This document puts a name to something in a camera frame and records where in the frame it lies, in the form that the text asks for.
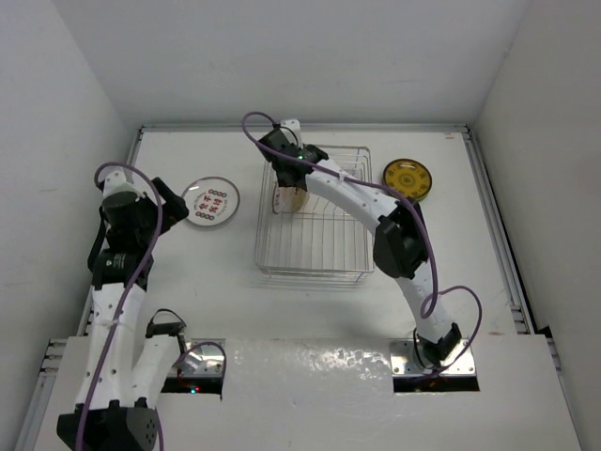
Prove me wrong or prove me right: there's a white orange sunburst plate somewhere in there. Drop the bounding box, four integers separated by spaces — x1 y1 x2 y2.
271 185 295 214

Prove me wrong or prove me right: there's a beige plate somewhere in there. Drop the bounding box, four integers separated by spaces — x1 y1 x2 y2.
286 188 309 213

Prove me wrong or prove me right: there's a white red lettered plate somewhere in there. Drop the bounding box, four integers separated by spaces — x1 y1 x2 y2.
182 177 240 227

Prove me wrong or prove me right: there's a yellow brown plate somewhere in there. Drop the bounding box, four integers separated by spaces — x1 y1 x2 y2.
382 159 433 201

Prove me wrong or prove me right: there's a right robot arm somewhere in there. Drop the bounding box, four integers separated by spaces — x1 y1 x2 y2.
255 129 461 367

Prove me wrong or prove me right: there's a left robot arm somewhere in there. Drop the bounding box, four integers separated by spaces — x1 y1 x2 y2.
56 169 189 450

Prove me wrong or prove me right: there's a white foreground cover board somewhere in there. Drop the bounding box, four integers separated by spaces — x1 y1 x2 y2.
35 334 581 451

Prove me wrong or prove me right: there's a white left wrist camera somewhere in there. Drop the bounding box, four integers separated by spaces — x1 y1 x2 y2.
102 169 140 198

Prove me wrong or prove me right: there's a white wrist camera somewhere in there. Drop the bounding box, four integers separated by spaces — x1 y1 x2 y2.
102 169 140 198
279 118 303 147

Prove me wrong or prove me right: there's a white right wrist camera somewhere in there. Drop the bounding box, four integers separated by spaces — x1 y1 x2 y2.
279 118 303 147

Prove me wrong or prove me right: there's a wire dish rack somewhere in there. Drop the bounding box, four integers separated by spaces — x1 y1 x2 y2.
254 163 375 284

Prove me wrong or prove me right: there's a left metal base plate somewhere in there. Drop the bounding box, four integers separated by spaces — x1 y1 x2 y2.
168 338 225 380

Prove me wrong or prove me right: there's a metal base plate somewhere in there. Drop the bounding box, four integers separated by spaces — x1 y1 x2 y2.
168 338 225 380
388 338 476 377

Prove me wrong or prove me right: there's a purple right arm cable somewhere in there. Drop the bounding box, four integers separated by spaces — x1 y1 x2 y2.
240 111 484 378

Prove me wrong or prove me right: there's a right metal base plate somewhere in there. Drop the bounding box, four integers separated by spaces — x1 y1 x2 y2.
388 338 476 377

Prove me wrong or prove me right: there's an aluminium table edge rail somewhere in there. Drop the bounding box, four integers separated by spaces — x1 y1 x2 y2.
463 128 537 334

